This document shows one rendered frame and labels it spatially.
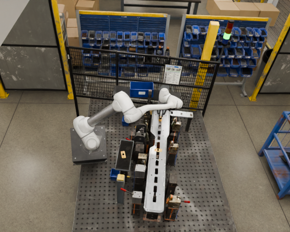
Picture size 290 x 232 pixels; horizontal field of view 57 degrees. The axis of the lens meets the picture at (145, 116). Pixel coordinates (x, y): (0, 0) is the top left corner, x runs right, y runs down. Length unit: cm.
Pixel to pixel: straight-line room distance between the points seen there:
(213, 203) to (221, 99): 276
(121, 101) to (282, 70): 360
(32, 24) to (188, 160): 295
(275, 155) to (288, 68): 173
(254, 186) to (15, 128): 379
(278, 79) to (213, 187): 300
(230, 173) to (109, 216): 210
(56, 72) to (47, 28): 80
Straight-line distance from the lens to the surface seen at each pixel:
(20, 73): 503
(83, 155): 314
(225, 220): 302
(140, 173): 266
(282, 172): 439
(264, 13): 586
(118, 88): 361
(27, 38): 460
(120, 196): 277
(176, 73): 347
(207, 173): 325
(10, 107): 519
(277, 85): 567
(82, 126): 285
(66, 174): 401
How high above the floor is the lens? 329
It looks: 44 degrees down
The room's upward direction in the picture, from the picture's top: 5 degrees clockwise
